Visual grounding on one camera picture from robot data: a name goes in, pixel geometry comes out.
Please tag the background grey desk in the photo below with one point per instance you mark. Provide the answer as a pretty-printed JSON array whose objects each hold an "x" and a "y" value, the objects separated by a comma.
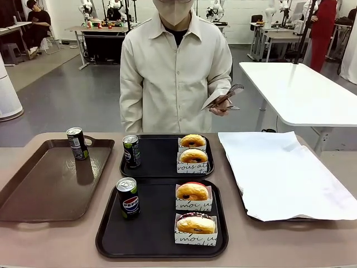
[{"x": 279, "y": 37}]

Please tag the small black serving tray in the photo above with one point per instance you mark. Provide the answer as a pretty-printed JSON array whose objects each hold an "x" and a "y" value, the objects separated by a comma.
[{"x": 159, "y": 159}]

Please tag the white table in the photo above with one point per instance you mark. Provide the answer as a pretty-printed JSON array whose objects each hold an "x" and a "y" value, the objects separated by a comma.
[{"x": 301, "y": 92}]

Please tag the black pole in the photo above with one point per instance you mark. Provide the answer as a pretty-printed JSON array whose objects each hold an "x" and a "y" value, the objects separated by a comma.
[{"x": 305, "y": 30}]

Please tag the background workbench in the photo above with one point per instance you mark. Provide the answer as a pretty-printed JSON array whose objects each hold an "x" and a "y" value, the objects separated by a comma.
[{"x": 103, "y": 42}]

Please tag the person's left forearm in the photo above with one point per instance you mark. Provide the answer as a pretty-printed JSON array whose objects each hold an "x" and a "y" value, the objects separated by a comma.
[{"x": 220, "y": 89}]

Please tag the person in cream shirt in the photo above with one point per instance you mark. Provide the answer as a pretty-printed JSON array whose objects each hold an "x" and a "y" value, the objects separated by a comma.
[{"x": 173, "y": 72}]

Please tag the large black serving tray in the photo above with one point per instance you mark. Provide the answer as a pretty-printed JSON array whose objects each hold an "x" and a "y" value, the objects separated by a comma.
[{"x": 156, "y": 231}]

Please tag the grey stool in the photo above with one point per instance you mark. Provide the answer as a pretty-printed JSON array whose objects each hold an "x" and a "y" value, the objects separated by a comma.
[{"x": 11, "y": 51}]

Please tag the yellow sprinkled donut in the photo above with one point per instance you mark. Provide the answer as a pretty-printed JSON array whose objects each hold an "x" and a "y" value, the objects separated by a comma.
[{"x": 192, "y": 155}]

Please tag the dark tray under paper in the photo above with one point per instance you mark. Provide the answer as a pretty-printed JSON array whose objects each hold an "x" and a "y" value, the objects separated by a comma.
[{"x": 249, "y": 214}]

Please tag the black Pepsi can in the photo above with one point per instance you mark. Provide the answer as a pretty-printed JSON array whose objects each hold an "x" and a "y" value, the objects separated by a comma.
[
  {"x": 131, "y": 153},
  {"x": 128, "y": 201},
  {"x": 78, "y": 146}
]

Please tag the background wooden desk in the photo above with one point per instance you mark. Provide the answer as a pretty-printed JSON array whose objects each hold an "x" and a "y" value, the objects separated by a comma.
[{"x": 14, "y": 25}]

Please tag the person's right forearm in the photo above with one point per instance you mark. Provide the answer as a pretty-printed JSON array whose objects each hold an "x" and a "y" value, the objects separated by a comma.
[{"x": 129, "y": 114}]

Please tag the person in red dress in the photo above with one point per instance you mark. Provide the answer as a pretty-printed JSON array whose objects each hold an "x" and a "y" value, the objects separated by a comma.
[{"x": 323, "y": 28}]

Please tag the beige face mask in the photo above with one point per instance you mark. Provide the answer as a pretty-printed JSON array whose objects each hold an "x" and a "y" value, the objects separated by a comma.
[{"x": 173, "y": 12}]

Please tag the brown plastic tray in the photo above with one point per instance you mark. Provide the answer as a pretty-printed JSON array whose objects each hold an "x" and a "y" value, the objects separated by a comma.
[{"x": 42, "y": 190}]

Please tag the plain glazed donut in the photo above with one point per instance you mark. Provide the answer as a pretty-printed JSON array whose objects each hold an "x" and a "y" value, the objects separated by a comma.
[{"x": 192, "y": 139}]

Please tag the seated person in black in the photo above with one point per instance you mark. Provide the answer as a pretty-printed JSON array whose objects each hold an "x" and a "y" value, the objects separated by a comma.
[{"x": 39, "y": 25}]

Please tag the white paper sheet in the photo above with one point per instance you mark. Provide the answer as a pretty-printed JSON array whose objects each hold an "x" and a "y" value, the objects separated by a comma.
[{"x": 279, "y": 173}]

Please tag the red glazed donut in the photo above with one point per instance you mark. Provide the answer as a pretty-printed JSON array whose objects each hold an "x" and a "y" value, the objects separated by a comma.
[{"x": 192, "y": 191}]

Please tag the metal serving tongs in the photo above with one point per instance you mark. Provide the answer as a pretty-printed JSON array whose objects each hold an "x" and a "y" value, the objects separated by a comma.
[{"x": 235, "y": 88}]

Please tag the white chair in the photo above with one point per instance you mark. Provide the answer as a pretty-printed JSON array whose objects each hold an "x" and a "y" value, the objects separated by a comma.
[{"x": 50, "y": 44}]

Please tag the chocolate glazed donut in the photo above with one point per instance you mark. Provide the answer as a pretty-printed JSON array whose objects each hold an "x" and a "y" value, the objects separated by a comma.
[{"x": 195, "y": 224}]

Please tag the person's left hand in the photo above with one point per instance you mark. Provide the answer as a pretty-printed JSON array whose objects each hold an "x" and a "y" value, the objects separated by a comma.
[{"x": 221, "y": 107}]

